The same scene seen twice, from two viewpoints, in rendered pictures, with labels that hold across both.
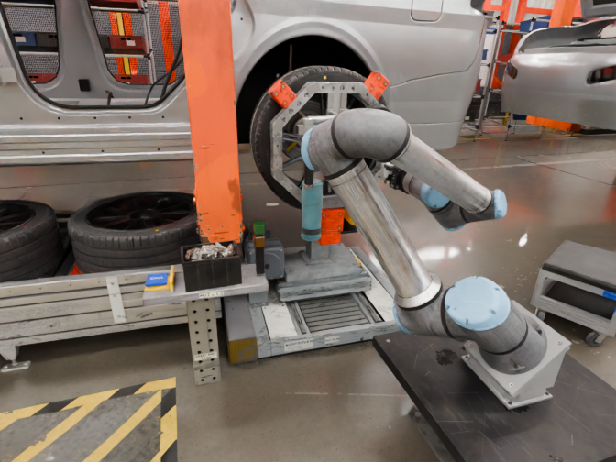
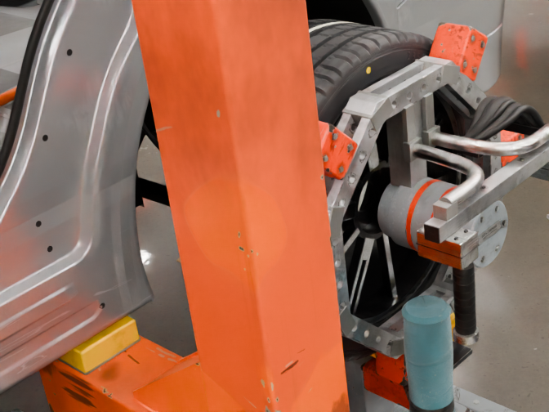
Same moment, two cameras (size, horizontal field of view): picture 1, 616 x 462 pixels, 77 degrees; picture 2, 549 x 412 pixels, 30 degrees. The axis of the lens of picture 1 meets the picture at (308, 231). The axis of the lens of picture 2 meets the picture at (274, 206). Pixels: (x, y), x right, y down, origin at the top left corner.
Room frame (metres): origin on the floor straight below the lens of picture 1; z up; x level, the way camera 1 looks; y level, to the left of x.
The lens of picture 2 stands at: (0.31, 0.92, 1.80)
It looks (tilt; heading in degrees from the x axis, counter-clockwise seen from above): 28 degrees down; 333
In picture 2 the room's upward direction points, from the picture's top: 8 degrees counter-clockwise
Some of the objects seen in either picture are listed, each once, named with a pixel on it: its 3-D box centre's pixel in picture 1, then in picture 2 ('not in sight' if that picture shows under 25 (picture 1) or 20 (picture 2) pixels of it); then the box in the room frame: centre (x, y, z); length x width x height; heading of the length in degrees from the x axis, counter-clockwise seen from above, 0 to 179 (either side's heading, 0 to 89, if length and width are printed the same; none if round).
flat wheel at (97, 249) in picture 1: (147, 232); not in sight; (1.79, 0.82, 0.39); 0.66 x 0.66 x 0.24
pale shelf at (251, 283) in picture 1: (207, 282); not in sight; (1.24, 0.37, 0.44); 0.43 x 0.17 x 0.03; 106
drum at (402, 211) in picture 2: not in sight; (441, 220); (1.64, -0.12, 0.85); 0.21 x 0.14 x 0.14; 16
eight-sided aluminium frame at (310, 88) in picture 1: (332, 148); (410, 210); (1.71, -0.10, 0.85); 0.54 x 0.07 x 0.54; 106
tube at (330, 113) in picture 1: (320, 108); (428, 158); (1.57, -0.04, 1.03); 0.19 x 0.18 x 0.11; 16
